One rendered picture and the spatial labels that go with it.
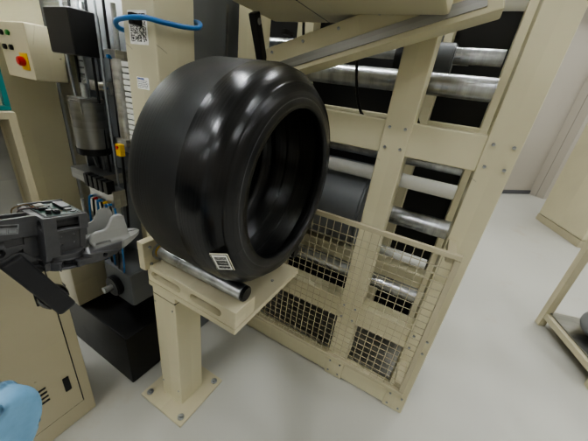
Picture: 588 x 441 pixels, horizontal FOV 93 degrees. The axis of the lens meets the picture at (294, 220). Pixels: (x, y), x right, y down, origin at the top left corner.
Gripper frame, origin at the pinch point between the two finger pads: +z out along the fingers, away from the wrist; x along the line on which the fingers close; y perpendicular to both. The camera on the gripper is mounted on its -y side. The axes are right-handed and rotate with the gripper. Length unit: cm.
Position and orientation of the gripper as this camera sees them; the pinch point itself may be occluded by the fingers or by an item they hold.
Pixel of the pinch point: (130, 235)
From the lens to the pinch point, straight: 58.8
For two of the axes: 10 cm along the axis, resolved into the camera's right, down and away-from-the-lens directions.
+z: 4.7, -2.0, 8.6
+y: 1.8, -9.3, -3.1
